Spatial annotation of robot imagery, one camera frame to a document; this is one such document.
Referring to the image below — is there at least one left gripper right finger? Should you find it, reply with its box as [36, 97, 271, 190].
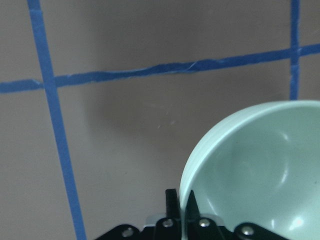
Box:
[185, 190, 200, 223]

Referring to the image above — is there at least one green bowl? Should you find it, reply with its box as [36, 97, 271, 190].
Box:
[179, 100, 320, 240]

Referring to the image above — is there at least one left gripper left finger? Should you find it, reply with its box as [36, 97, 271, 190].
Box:
[165, 189, 181, 222]

